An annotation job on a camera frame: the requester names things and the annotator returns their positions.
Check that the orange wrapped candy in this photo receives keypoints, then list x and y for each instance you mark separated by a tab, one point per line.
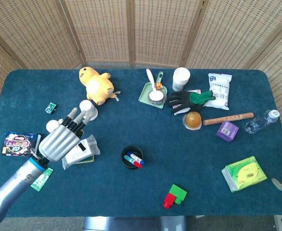
158	85

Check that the blue capped white marker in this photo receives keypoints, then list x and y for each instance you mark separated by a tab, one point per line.
136	157

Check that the white salt bag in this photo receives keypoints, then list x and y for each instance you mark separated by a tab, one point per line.
219	91

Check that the wooden rolling pin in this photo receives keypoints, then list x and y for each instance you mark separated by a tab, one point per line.
227	119

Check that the white plastic spoon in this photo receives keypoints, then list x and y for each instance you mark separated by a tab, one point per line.
150	77

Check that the purple box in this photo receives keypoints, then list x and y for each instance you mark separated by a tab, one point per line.
227	131

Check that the yellow plush toy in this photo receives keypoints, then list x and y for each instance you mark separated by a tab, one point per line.
97	86

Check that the clear water bottle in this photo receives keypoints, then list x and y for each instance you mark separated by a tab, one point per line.
259	122

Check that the black bowl with markers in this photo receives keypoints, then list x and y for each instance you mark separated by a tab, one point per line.
127	163

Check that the black glove green cuff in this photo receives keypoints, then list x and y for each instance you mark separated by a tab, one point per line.
182	99

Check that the woven folding screen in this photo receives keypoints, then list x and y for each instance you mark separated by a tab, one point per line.
165	31

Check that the green sachet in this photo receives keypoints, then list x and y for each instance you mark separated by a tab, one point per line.
43	180

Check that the small green black packet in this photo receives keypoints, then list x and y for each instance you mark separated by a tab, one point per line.
50	107

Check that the red toy block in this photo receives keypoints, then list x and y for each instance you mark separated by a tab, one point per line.
169	201

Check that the green tissue pack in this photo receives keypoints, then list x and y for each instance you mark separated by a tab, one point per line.
245	173

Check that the yellow green sponge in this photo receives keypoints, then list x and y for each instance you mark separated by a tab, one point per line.
86	160

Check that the dark colourful snack pack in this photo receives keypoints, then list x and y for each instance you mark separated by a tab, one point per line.
18	144

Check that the green toy block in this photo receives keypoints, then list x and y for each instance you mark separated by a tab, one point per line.
179	191

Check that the orange jelly cup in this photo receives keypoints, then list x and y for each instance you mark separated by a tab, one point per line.
192	119

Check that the grey robot torso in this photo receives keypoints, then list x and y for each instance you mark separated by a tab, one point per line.
133	225

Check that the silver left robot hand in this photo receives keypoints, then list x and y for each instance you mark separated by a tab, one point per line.
59	142

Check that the white plastic wrapped package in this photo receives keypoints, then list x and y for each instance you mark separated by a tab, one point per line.
88	149

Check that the light green dustpan tray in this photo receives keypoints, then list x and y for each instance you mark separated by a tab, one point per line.
144	96

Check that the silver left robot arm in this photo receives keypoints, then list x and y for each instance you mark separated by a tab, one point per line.
16	180

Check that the small white lidded cup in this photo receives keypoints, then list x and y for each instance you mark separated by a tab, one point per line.
91	108

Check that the red green blue pen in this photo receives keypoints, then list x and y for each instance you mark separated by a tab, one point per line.
131	161

